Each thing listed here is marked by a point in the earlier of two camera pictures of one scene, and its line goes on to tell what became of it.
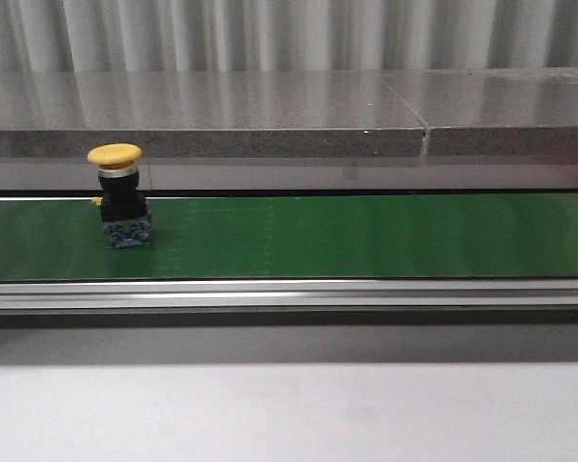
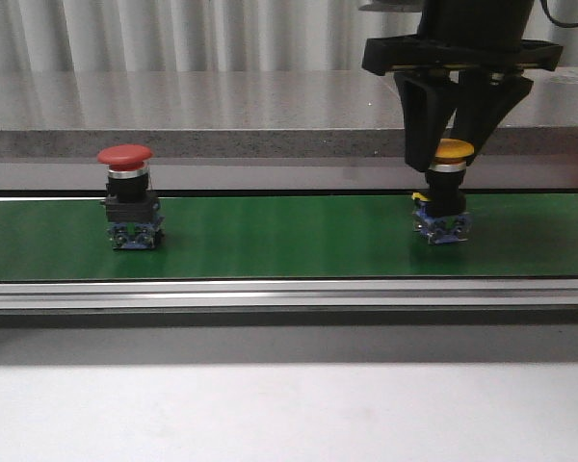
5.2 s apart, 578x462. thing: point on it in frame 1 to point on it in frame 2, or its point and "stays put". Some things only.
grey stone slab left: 197,114 stays put
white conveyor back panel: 65,174 stays put
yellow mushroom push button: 123,207 to 441,214
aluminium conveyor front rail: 288,294 stays put
